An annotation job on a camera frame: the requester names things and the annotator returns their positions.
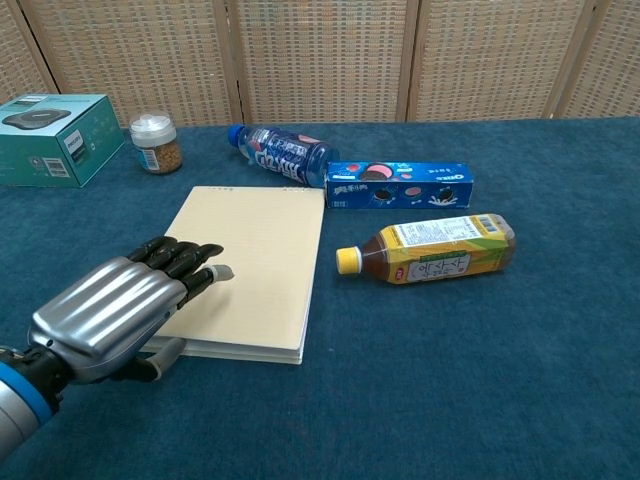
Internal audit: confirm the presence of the woven folding screen panel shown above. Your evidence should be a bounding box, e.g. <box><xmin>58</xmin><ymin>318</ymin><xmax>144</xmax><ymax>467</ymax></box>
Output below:
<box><xmin>17</xmin><ymin>0</ymin><xmax>241</xmax><ymax>129</ymax></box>
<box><xmin>222</xmin><ymin>0</ymin><xmax>421</xmax><ymax>126</ymax></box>
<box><xmin>0</xmin><ymin>0</ymin><xmax>61</xmax><ymax>104</ymax></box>
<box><xmin>407</xmin><ymin>0</ymin><xmax>599</xmax><ymax>124</ymax></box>
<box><xmin>542</xmin><ymin>0</ymin><xmax>640</xmax><ymax>121</ymax></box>

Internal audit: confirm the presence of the cream spiral lined notebook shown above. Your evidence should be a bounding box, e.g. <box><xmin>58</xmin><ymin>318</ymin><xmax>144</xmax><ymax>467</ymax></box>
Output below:
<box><xmin>142</xmin><ymin>185</ymin><xmax>327</xmax><ymax>366</ymax></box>

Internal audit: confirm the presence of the small jar with clear lid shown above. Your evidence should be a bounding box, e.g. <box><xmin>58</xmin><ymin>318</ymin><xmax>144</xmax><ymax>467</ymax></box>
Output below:
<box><xmin>129</xmin><ymin>110</ymin><xmax>184</xmax><ymax>176</ymax></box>

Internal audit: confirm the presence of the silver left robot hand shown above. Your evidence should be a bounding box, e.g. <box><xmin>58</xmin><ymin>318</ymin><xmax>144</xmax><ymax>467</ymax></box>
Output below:
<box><xmin>28</xmin><ymin>235</ymin><xmax>236</xmax><ymax>386</ymax></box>

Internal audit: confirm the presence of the teal Philips product box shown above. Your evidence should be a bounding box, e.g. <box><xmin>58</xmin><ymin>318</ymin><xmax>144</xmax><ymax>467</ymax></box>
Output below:
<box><xmin>0</xmin><ymin>93</ymin><xmax>127</xmax><ymax>189</ymax></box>

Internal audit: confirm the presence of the blue plastic drink bottle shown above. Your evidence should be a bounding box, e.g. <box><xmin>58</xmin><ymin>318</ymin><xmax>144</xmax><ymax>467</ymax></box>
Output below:
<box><xmin>227</xmin><ymin>124</ymin><xmax>341</xmax><ymax>190</ymax></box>

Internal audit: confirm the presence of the blue Oreo cookie box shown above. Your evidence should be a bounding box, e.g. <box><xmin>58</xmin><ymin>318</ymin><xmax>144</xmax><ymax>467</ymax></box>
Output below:
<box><xmin>323</xmin><ymin>160</ymin><xmax>475</xmax><ymax>210</ymax></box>

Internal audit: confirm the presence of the yellow-cap tea bottle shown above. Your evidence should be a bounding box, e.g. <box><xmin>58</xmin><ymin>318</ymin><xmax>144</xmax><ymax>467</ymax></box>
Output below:
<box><xmin>335</xmin><ymin>213</ymin><xmax>518</xmax><ymax>287</ymax></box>

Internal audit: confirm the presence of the dark teal table cloth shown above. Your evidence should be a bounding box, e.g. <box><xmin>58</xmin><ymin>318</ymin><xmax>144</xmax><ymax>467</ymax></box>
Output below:
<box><xmin>0</xmin><ymin>117</ymin><xmax>640</xmax><ymax>480</ymax></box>

